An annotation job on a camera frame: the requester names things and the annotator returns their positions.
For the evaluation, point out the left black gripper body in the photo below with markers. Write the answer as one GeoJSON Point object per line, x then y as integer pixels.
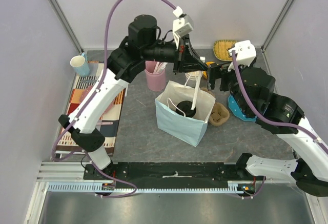
{"type": "Point", "coordinates": [180, 63]}

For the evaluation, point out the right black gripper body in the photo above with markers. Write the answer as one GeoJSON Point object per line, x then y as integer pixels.
{"type": "Point", "coordinates": [223, 78]}

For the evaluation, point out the black coffee cup lid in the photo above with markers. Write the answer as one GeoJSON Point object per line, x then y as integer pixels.
{"type": "Point", "coordinates": [184, 108]}

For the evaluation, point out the light blue paper bag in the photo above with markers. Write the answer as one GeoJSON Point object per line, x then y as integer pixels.
{"type": "Point", "coordinates": [189, 130]}

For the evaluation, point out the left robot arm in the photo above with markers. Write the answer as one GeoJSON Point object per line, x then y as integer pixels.
{"type": "Point", "coordinates": [142, 44]}

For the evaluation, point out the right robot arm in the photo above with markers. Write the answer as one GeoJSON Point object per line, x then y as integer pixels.
{"type": "Point", "coordinates": [252, 90]}

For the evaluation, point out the stack of white paper cups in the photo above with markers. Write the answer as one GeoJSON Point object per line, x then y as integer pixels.
{"type": "Point", "coordinates": [193, 78]}

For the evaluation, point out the blue dotted plate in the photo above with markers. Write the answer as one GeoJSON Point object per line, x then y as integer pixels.
{"type": "Point", "coordinates": [234, 108]}

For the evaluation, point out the woven bamboo tray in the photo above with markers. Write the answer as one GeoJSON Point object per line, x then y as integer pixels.
{"type": "Point", "coordinates": [221, 48]}

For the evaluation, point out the pink cylindrical cup holder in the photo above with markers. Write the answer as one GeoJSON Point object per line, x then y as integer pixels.
{"type": "Point", "coordinates": [155, 81]}

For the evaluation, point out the pink flat stick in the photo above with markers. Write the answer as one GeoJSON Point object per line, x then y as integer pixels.
{"type": "Point", "coordinates": [105, 123]}

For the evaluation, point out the pink dotted plate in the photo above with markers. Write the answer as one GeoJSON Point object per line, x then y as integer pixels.
{"type": "Point", "coordinates": [85, 96]}

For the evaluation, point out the light blue mug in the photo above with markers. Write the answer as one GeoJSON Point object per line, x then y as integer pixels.
{"type": "Point", "coordinates": [80, 65]}

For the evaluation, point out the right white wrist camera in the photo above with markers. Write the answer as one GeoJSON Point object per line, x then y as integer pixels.
{"type": "Point", "coordinates": [245, 52]}

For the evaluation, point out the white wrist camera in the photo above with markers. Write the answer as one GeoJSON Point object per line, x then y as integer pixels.
{"type": "Point", "coordinates": [245, 52]}
{"type": "Point", "coordinates": [182, 26]}

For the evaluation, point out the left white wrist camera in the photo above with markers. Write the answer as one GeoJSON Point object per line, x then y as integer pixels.
{"type": "Point", "coordinates": [182, 26]}

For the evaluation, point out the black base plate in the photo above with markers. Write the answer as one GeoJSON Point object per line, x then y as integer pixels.
{"type": "Point", "coordinates": [180, 174]}

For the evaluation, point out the white cable duct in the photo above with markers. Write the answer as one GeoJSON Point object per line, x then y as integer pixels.
{"type": "Point", "coordinates": [89, 187]}

